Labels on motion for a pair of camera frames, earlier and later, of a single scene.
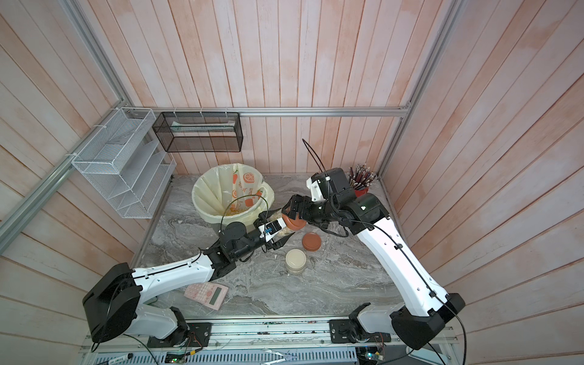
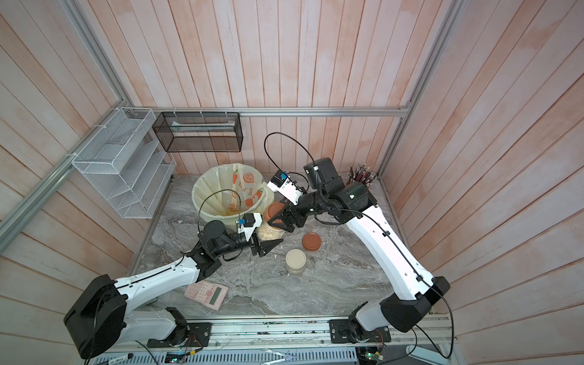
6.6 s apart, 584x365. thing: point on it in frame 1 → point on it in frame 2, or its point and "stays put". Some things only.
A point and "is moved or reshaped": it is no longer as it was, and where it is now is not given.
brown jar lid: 294,224 is moved or reshaped
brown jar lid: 312,241 stays put
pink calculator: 211,294 stays put
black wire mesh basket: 199,131 stays put
